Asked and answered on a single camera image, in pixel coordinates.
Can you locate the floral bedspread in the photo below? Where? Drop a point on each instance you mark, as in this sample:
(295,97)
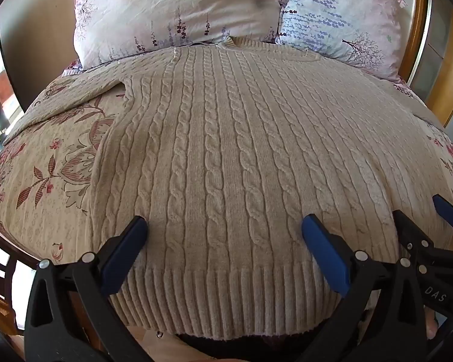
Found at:
(41,181)

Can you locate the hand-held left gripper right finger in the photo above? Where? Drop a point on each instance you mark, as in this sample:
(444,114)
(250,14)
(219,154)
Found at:
(326,256)

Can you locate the person's right hand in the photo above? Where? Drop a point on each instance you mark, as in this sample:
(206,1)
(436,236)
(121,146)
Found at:
(432,326)

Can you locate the pink floral pillow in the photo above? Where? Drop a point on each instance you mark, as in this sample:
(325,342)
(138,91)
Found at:
(166,11)

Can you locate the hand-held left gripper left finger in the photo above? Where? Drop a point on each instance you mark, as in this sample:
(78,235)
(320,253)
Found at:
(122,256)

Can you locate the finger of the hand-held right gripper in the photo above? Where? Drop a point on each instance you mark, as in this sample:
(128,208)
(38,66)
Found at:
(409,230)
(448,212)

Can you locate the tree print pillow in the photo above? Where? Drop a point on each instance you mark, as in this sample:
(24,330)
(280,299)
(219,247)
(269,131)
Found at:
(336,19)

